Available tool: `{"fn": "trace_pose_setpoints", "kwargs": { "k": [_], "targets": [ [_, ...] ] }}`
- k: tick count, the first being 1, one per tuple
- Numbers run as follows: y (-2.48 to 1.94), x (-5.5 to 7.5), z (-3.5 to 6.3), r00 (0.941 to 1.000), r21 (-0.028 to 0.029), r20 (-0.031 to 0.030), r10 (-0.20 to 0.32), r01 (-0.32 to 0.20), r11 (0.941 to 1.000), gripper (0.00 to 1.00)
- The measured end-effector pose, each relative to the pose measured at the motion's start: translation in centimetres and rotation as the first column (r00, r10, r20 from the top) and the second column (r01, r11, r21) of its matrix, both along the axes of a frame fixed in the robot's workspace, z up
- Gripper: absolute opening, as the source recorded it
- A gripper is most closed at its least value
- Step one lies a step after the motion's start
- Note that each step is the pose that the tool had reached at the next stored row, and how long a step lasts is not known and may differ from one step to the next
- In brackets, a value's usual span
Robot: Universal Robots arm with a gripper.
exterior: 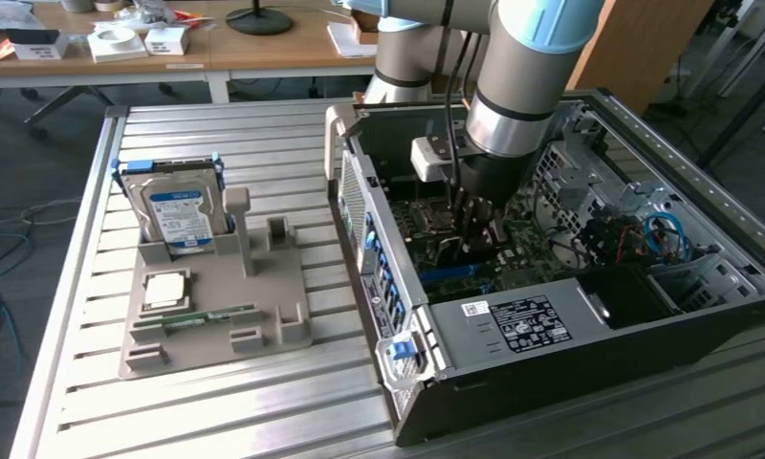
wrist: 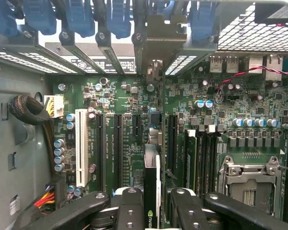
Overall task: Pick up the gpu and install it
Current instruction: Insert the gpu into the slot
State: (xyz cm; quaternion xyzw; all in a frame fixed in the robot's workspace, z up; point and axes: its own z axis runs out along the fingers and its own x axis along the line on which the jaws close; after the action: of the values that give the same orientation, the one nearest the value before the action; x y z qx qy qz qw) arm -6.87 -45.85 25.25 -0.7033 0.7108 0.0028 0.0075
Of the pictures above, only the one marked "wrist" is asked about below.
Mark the empty black RAM slot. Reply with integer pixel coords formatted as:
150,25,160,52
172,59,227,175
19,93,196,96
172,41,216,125
207,124,218,192
198,131,207,192

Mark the long black expansion slot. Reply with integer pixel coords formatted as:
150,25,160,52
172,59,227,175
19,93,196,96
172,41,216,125
113,114,123,191
167,114,179,185
96,113,107,192

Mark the metal CPU socket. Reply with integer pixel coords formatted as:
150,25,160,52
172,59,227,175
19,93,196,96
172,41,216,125
218,155,283,216

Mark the white expansion slot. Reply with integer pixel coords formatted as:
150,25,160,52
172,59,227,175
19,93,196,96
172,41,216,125
75,108,89,188

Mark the short black expansion slot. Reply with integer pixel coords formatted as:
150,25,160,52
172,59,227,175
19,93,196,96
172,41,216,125
132,114,142,138

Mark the green motherboard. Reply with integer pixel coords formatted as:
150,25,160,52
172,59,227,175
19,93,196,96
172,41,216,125
44,71,288,230

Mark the white power connector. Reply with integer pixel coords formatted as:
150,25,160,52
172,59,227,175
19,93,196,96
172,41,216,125
44,95,64,119

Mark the open black PC case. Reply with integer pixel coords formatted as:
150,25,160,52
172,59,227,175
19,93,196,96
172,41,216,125
0,0,288,230

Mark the coloured wire bundle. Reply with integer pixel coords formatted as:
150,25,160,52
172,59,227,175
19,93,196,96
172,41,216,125
33,184,56,210

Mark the black sleeved cable bundle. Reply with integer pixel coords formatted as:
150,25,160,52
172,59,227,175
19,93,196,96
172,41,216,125
9,94,55,179

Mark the red black twisted wire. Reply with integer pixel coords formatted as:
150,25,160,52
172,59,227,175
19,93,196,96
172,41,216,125
215,66,288,96

